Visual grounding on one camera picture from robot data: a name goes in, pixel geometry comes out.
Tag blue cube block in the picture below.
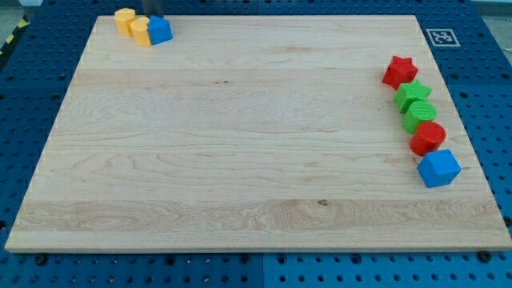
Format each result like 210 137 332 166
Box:
417 149 462 188

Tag large wooden board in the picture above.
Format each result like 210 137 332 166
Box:
6 15 511 254

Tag blue pentagon block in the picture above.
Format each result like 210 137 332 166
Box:
147 15 174 45

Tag green star block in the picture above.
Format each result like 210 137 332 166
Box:
394 80 432 114

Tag red star block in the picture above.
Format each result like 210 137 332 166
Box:
382 55 418 90

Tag green cylinder block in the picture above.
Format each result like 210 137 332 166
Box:
402 100 437 134

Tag yellow heart block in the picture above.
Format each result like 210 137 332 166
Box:
130 17 151 46

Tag red cylinder block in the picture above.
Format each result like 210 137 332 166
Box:
409 122 446 157

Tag grey robot pointer tool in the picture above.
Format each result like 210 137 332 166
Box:
141 0 164 18

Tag yellow hexagon block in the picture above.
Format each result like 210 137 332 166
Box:
114 8 136 37

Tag white fiducial marker tag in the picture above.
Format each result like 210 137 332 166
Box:
426 28 460 47

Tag black bolt left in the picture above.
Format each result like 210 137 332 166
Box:
34 253 48 266

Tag black bolt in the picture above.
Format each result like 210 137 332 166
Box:
34 253 48 266
477 250 493 263

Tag black bolt right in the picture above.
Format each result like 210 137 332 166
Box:
477 250 493 263

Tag yellow black hazard tape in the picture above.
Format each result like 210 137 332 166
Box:
1 14 30 56

